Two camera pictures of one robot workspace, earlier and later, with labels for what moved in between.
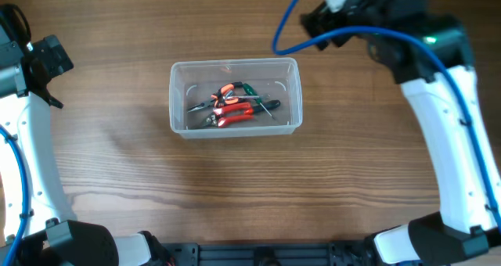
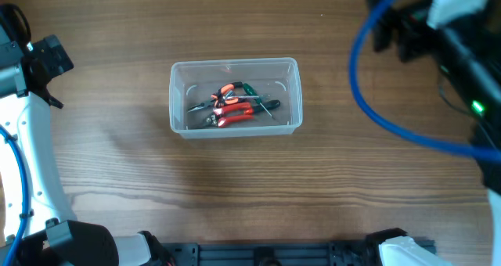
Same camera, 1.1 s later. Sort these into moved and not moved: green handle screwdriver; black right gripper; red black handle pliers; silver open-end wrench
Moved: black right gripper
Not moved: red black handle pliers; green handle screwdriver; silver open-end wrench
